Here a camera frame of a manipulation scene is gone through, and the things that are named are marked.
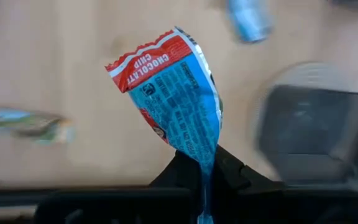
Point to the blue granola bar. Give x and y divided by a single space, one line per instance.
250 21

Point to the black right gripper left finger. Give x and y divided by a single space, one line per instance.
182 174

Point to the blue red chocolate chip bar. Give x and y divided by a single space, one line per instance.
179 102

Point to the dark mesh bin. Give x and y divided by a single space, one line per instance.
309 133

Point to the round grey coaster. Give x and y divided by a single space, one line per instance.
291 74

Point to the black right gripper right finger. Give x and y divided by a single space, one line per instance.
232 177

